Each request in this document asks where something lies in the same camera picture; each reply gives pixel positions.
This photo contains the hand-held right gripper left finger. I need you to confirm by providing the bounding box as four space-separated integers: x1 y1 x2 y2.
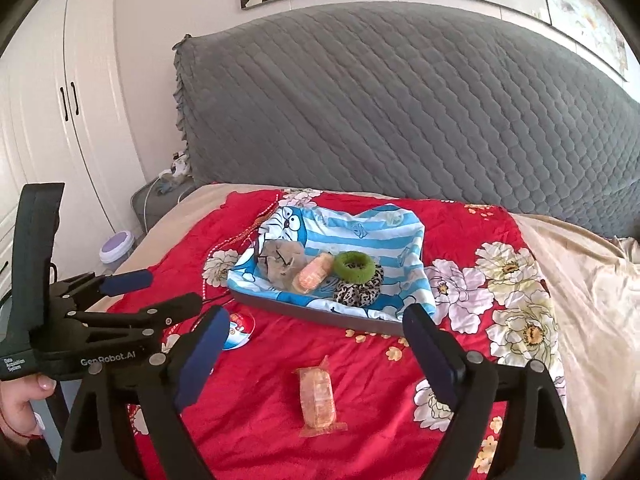
55 305 231 480

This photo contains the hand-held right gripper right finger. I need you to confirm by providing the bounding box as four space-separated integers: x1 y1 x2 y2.
402 304 581 480

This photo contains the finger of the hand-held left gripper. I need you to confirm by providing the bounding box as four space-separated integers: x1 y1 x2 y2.
50 269 153 311
67 292 203 333

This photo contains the leopard print scrunchie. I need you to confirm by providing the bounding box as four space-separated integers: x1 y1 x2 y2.
331 264 386 307

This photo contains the beige sheer scrunchie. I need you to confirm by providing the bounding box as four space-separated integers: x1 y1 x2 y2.
261 239 312 292

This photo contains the green fuzzy scrunchie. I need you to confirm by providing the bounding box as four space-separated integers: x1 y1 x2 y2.
332 251 376 281

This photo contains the orange packaged hair tie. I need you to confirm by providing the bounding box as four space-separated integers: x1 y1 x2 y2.
291 355 349 437

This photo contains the orange snack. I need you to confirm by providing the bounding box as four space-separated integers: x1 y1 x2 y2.
291 253 334 295

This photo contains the person's left hand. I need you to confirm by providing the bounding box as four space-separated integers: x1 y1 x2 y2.
0 374 57 441

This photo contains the white jar with purple lid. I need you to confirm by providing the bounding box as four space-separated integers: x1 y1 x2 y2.
98 229 136 265

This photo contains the round cartoon badge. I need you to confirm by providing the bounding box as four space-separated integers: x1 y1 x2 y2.
221 310 257 351

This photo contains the red floral blanket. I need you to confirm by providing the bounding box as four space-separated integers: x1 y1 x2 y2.
107 187 568 480

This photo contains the grey nightstand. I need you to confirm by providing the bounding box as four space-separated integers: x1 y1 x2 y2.
131 177 198 233

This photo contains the blue striped cartoon cloth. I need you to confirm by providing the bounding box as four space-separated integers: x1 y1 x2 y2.
228 203 437 323

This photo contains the small white toy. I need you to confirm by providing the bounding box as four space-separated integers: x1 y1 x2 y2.
167 152 192 179

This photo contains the grey quilted headboard cover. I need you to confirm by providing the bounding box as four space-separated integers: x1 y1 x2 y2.
172 2 640 238

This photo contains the white wardrobe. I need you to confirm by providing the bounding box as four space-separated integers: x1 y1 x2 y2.
0 0 147 301

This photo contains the white charger cable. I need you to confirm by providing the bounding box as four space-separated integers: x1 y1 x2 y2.
142 170 175 234

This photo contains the pale speckled wall painting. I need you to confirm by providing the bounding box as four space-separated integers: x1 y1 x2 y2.
534 0 629 82

